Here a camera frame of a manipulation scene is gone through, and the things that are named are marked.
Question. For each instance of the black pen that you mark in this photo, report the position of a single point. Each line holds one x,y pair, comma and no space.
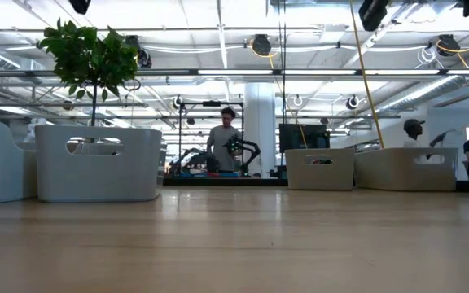
322,161

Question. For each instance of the white column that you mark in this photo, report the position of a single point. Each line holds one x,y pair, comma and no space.
259,130

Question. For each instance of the black background station frame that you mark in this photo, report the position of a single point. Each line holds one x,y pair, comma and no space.
212,103

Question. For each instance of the black monitor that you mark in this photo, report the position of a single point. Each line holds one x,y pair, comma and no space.
303,138

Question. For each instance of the green leafy plant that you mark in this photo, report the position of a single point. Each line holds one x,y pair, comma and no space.
92,57

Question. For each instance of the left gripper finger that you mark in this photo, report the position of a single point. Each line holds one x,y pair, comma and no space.
80,6

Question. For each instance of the black background robot arm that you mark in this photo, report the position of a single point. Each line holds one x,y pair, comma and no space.
189,160
246,148

